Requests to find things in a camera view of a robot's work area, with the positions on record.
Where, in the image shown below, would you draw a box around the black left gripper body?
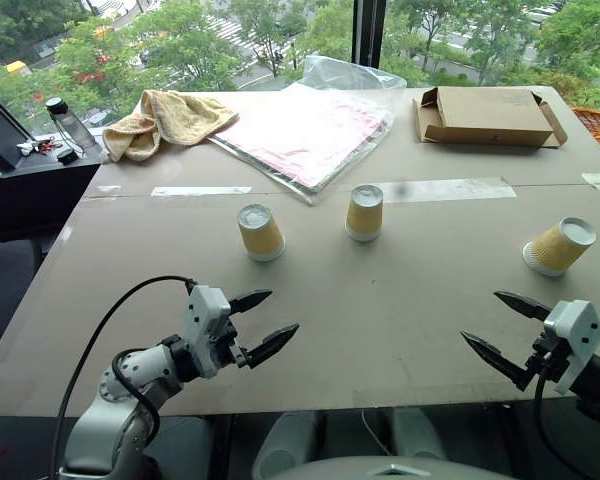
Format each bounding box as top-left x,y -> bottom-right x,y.
210,315 -> 254,372

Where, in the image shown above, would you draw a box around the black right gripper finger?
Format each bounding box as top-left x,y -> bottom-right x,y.
460,329 -> 533,393
493,290 -> 552,322

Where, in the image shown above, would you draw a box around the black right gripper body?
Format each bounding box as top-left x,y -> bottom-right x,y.
524,331 -> 574,387

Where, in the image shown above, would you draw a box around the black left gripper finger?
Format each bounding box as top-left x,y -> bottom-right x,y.
227,288 -> 274,317
243,322 -> 301,371

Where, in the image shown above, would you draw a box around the yellow paper cup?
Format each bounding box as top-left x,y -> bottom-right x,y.
236,202 -> 287,263
521,216 -> 598,279
344,184 -> 385,244

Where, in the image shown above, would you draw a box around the grey rounded robot leg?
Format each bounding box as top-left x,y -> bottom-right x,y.
251,411 -> 322,480
388,406 -> 450,462

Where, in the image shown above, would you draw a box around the long clear tape strip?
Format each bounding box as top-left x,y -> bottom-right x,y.
150,185 -> 253,198

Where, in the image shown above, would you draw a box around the wide clear tape strip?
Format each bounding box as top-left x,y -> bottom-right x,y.
379,176 -> 519,204

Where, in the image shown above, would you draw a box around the grey robot torso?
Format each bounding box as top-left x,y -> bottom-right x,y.
278,456 -> 519,480

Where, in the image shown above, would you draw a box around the pink paper sheets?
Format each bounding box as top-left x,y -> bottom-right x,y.
214,91 -> 387,194

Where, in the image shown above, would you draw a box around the flat brown cardboard box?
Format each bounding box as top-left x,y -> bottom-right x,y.
411,85 -> 569,150

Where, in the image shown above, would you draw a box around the yellow towel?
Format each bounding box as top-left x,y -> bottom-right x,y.
101,89 -> 240,163

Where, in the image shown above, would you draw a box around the clear plastic bag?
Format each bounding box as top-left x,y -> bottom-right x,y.
207,54 -> 408,207

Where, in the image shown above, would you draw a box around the black side cabinet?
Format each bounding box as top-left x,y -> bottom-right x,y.
0,144 -> 104,242

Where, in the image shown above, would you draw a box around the clear water bottle black cap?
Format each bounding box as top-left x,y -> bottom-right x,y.
44,96 -> 99,154

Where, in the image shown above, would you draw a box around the bunch of keys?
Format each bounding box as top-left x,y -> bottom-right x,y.
15,136 -> 64,157

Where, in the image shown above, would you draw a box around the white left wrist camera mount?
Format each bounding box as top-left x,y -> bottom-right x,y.
181,284 -> 233,380

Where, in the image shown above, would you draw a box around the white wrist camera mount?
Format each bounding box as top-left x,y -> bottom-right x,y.
181,284 -> 233,380
543,299 -> 600,397

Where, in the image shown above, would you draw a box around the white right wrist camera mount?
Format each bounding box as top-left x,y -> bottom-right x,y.
543,299 -> 600,397

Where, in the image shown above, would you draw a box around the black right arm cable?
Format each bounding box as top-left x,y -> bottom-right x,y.
533,349 -> 592,480

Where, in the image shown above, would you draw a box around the short black left arm cable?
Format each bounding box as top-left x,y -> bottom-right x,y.
111,348 -> 162,447

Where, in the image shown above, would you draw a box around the thin white cable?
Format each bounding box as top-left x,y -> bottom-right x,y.
360,409 -> 397,457

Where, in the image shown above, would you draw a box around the long black left arm cable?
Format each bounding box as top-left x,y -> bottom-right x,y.
51,274 -> 200,480

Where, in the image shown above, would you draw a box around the dark window frame post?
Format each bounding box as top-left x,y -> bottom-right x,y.
351,0 -> 393,69

